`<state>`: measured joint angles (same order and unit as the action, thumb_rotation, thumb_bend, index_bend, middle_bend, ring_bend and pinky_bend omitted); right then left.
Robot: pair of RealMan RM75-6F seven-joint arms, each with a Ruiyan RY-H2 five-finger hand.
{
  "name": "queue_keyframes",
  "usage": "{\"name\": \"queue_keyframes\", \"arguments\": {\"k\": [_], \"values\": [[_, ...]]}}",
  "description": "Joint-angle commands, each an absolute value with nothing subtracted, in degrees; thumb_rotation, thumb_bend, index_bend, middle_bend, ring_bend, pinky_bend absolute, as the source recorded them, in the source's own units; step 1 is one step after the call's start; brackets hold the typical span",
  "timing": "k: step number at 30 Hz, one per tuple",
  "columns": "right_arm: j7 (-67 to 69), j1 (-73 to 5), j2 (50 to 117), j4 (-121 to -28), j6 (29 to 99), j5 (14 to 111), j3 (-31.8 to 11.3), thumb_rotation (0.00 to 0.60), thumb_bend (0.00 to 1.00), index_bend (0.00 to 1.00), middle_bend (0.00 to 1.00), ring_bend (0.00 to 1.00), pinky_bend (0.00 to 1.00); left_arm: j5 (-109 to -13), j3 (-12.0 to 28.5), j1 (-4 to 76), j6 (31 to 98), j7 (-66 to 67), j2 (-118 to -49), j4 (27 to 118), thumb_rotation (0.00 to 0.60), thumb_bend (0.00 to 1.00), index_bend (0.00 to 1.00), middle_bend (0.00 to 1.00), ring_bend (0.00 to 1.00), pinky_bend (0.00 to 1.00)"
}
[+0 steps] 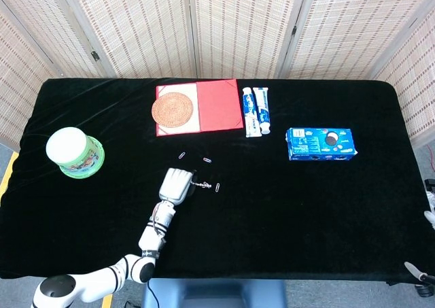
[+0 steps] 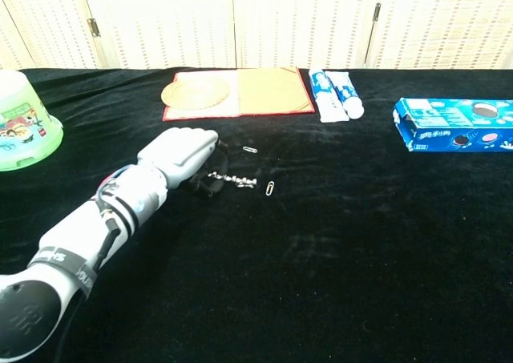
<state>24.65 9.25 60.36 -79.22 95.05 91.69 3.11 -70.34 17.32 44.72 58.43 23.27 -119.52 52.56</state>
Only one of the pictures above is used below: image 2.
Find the red-edged beige place mat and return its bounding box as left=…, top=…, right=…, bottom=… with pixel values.
left=161, top=68, right=317, bottom=123

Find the black velvet table cloth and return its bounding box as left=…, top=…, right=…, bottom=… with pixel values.
left=0, top=67, right=513, bottom=363

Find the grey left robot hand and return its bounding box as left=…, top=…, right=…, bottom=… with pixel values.
left=136, top=127, right=231, bottom=199

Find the blue Oreo cookie box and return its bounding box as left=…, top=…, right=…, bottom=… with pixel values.
left=392, top=97, right=513, bottom=153

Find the white folding screen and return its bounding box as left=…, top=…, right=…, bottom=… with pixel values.
left=0, top=0, right=513, bottom=71

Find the round woven straw coaster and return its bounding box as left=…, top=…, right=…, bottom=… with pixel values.
left=160, top=78, right=232, bottom=111

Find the green plastic toy bucket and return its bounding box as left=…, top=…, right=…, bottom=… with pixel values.
left=0, top=69, right=65, bottom=173

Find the blue white round-capped tube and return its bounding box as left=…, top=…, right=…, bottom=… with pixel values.
left=324, top=71, right=365, bottom=120

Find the silver magnetic bar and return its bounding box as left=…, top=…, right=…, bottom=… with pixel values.
left=208, top=171, right=257, bottom=190

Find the blue white toothpaste tube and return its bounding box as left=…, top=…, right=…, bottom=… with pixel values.
left=308, top=68, right=349, bottom=123

